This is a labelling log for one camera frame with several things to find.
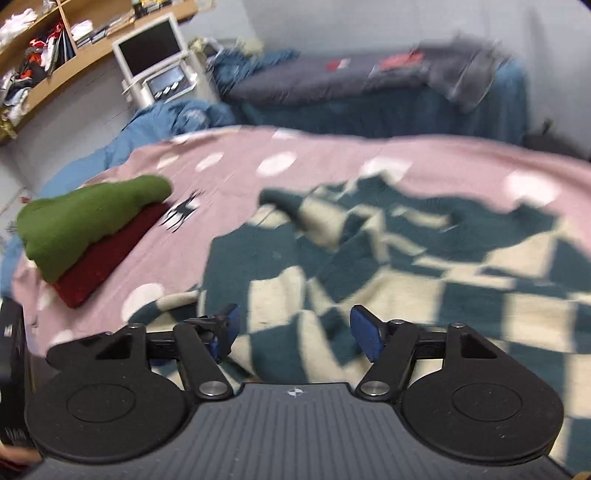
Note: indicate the small red white item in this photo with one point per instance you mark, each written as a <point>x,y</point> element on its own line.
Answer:
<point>338,64</point>

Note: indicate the dark red folded garment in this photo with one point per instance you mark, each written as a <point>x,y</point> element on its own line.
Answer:
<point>106,263</point>

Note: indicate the wooden wall shelf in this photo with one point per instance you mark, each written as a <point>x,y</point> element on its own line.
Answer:
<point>51,50</point>

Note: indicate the red cloth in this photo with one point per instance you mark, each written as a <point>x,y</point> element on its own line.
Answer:
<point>399,61</point>

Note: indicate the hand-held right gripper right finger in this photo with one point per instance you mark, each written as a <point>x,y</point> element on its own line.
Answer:
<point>364,332</point>

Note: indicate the grey towel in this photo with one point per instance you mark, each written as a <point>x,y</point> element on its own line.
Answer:
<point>466,69</point>

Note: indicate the grey massage bed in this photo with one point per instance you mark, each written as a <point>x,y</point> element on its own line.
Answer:
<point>360,87</point>

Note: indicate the pink polka dot bedsheet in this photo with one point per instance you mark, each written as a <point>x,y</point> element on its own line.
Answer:
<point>240,157</point>

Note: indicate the teal cream checkered sweater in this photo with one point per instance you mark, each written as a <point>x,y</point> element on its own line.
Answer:
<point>415,277</point>

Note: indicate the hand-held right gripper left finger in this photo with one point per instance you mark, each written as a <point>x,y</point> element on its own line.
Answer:
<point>229,330</point>

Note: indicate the green folded garment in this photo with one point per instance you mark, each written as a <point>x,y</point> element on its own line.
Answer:
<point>87,221</point>

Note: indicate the white machine with screen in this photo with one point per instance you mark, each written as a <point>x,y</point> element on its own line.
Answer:
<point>157,60</point>

